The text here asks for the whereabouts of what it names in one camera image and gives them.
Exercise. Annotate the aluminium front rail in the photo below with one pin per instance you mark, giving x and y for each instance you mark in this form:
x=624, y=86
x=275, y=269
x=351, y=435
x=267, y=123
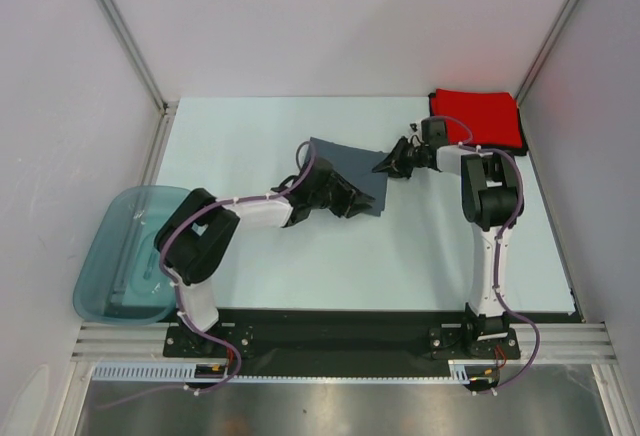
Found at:
x=560, y=343

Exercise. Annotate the white slotted cable duct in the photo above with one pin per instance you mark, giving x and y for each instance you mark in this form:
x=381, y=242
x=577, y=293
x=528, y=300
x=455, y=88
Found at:
x=204, y=374

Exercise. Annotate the left aluminium frame post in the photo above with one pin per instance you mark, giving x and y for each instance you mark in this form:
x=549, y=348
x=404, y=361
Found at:
x=132, y=51

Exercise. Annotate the right aluminium frame post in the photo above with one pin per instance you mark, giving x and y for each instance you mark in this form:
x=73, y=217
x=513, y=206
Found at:
x=551, y=39

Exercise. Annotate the aluminium frame post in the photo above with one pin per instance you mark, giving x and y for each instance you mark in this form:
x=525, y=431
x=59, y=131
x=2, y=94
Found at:
x=132, y=51
x=551, y=39

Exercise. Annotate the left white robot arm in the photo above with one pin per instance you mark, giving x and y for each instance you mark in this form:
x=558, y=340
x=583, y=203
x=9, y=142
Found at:
x=193, y=241

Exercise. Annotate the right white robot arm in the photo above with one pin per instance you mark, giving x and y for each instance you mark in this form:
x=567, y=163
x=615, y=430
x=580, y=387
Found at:
x=492, y=200

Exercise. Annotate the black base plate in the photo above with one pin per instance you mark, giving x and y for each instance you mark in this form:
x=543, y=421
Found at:
x=381, y=343

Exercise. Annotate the grey t shirt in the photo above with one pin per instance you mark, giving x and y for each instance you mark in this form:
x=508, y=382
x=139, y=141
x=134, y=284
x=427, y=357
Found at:
x=356, y=166

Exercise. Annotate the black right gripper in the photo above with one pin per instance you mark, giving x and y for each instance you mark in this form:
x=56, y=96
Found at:
x=395, y=162

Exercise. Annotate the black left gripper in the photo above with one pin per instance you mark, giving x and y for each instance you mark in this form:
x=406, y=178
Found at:
x=352, y=201

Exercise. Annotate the teal transparent plastic bin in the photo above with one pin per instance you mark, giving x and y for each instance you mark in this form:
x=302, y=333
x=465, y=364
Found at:
x=120, y=282

